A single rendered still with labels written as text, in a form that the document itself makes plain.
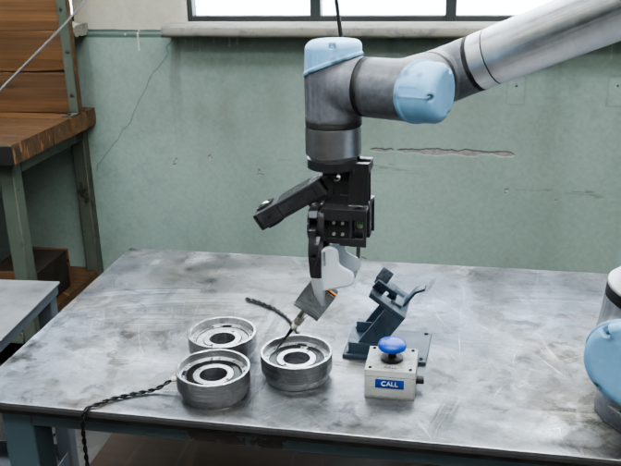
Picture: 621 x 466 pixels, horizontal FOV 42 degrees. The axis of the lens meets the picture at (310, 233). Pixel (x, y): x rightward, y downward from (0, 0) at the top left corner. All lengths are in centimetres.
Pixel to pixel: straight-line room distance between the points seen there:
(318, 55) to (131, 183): 202
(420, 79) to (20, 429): 76
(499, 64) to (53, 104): 207
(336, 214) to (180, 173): 187
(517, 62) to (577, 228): 179
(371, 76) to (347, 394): 45
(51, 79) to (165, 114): 39
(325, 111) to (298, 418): 41
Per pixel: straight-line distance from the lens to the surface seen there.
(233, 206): 288
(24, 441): 129
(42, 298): 185
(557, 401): 118
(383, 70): 99
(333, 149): 104
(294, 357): 121
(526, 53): 104
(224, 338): 128
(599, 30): 102
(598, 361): 95
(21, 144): 254
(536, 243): 281
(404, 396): 114
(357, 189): 107
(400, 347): 113
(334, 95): 102
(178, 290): 151
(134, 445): 154
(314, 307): 115
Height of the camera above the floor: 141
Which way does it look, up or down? 20 degrees down
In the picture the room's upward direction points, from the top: 1 degrees counter-clockwise
